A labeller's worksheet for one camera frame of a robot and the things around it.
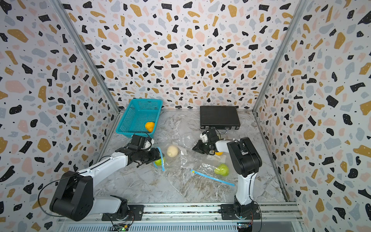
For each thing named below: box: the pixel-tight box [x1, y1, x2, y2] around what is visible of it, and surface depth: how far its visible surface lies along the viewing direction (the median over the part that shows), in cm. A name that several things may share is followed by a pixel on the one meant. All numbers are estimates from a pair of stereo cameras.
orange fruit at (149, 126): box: [144, 121, 155, 133], surface depth 106 cm
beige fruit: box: [166, 145, 179, 158], surface depth 94 cm
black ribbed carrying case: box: [199, 105, 241, 131], surface depth 112 cm
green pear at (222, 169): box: [214, 163, 230, 177], surface depth 85 cm
